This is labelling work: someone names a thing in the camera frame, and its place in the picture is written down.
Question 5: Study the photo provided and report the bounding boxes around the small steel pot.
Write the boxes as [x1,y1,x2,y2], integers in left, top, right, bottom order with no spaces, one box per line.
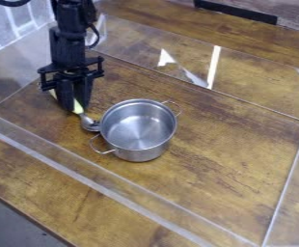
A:
[90,98,181,162]

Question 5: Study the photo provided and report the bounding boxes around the green handled metal spoon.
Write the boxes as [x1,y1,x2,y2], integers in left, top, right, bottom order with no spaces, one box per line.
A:
[49,88,103,133]

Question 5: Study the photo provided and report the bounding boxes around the clear acrylic enclosure wall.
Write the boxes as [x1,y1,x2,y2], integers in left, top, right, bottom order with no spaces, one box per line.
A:
[0,0,299,247]

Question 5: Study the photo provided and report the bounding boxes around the black bar in background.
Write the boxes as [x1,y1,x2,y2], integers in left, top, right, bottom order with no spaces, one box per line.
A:
[194,0,279,25]

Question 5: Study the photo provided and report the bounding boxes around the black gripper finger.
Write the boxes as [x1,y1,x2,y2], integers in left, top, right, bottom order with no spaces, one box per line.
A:
[57,79,74,111]
[74,77,94,109]

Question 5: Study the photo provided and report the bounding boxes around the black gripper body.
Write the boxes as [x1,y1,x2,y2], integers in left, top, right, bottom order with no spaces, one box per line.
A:
[38,27,105,92]

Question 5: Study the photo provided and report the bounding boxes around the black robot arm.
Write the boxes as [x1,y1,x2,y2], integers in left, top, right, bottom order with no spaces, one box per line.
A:
[38,0,105,111]

